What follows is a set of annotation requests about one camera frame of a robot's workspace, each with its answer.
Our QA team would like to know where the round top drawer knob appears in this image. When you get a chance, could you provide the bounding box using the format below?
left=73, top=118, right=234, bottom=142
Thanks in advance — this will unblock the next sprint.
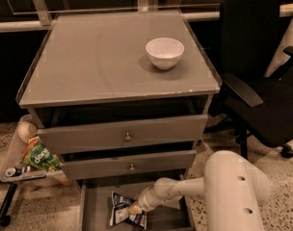
left=124, top=133, right=132, bottom=141

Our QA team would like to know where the black stand leg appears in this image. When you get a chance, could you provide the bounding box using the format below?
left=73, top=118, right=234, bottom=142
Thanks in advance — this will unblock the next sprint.
left=0, top=183, right=17, bottom=227

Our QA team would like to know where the metal rail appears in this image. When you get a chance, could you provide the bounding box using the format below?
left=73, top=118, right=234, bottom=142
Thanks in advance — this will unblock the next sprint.
left=0, top=0, right=293, bottom=34

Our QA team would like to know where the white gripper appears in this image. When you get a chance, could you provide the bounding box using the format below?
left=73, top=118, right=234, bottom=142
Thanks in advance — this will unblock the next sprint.
left=128, top=187, right=163, bottom=215

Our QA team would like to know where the black office chair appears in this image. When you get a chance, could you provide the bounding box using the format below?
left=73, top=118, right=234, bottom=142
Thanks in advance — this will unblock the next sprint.
left=205, top=0, right=293, bottom=158

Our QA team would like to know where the grey top drawer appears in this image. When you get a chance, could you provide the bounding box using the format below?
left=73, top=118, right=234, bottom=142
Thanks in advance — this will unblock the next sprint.
left=38, top=115, right=208, bottom=154

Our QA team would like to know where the white ceramic bowl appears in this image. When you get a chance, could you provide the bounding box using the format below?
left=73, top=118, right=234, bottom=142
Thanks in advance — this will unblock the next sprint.
left=146, top=38, right=184, bottom=70

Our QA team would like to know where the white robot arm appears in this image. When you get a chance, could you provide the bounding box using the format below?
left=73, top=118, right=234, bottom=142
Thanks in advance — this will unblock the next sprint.
left=131, top=0, right=293, bottom=231

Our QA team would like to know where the grey open bottom drawer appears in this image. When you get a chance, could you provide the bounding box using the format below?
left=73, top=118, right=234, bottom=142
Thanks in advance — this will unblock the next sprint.
left=78, top=170, right=195, bottom=231

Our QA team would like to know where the pale round object in bin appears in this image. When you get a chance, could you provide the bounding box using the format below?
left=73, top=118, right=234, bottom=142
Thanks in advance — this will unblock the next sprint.
left=17, top=121, right=38, bottom=142

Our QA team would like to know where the blue chip bag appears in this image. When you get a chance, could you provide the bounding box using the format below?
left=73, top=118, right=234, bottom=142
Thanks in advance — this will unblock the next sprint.
left=110, top=192, right=147, bottom=230

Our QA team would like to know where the green chip bag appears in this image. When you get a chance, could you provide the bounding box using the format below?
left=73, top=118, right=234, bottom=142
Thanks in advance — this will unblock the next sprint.
left=22, top=137, right=61, bottom=171

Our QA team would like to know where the grey middle drawer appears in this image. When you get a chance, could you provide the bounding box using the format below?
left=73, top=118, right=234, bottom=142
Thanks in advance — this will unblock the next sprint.
left=61, top=150, right=196, bottom=179

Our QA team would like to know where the grey drawer cabinet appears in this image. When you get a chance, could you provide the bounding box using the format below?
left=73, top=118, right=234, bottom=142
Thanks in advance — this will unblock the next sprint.
left=16, top=10, right=224, bottom=231

